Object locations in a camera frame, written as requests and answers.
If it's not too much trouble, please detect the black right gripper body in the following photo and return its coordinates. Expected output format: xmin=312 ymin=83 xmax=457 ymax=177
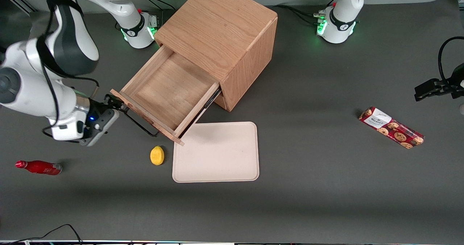
xmin=86 ymin=98 xmax=119 ymax=130

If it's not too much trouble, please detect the black metal drawer handle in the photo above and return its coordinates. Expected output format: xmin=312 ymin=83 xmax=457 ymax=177
xmin=121 ymin=105 xmax=160 ymax=137

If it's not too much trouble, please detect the wooden drawer cabinet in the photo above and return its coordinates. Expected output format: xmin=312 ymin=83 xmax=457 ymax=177
xmin=154 ymin=0 xmax=278 ymax=112

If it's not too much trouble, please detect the yellow lemon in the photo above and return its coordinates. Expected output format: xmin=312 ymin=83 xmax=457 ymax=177
xmin=150 ymin=146 xmax=165 ymax=166

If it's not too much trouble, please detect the red bottle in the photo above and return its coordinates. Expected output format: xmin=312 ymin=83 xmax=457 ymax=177
xmin=15 ymin=160 xmax=63 ymax=176

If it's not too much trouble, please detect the beige rectangular tray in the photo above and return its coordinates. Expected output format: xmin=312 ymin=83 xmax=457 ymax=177
xmin=172 ymin=121 xmax=260 ymax=183

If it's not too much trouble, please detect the red cookie package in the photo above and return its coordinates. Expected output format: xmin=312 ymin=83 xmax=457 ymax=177
xmin=359 ymin=107 xmax=425 ymax=149

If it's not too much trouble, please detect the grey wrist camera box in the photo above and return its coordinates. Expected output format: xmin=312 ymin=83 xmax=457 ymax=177
xmin=80 ymin=109 xmax=120 ymax=147

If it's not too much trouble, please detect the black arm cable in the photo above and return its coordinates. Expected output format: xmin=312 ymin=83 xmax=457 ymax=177
xmin=34 ymin=0 xmax=100 ymax=145

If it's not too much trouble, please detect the black base cable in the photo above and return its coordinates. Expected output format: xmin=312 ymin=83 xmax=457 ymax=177
xmin=274 ymin=5 xmax=324 ymax=25
xmin=138 ymin=0 xmax=177 ymax=25

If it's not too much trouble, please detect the black cable at table edge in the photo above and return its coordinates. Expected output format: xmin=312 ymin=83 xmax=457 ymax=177
xmin=0 ymin=224 xmax=83 ymax=244

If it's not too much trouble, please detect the black camera clamp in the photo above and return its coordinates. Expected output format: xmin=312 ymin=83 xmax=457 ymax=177
xmin=414 ymin=62 xmax=464 ymax=102

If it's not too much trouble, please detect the black clamp cable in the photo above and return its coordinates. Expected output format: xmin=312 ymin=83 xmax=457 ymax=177
xmin=438 ymin=37 xmax=464 ymax=83

